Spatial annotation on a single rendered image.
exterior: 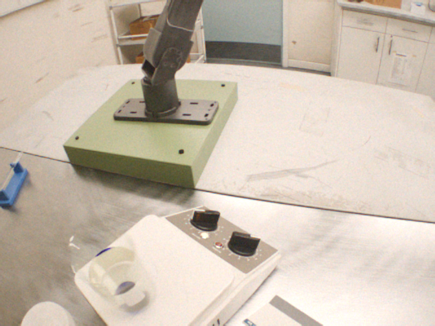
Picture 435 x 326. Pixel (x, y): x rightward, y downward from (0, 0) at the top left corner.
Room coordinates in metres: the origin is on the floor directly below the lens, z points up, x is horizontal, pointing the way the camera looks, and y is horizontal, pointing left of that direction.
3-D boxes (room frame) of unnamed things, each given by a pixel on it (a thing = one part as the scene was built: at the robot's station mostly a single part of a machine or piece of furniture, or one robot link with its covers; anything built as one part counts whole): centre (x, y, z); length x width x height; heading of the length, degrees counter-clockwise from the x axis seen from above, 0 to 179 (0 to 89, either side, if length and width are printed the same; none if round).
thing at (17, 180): (0.35, 0.42, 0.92); 0.10 x 0.03 x 0.04; 1
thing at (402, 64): (1.97, -1.69, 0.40); 0.24 x 0.01 x 0.30; 70
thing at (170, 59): (0.48, 0.08, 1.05); 0.09 x 0.06 x 0.06; 24
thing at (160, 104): (0.47, 0.09, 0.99); 0.20 x 0.07 x 0.08; 72
